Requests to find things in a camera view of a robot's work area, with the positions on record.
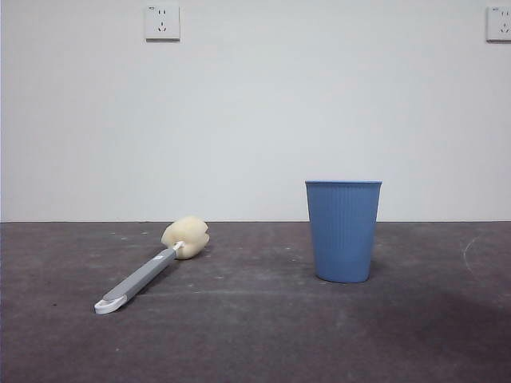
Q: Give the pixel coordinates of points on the blue ribbed plastic cup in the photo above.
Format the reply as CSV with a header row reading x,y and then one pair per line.
x,y
343,235

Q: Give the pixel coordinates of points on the white wall socket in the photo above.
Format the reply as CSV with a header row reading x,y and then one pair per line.
x,y
162,24
501,26

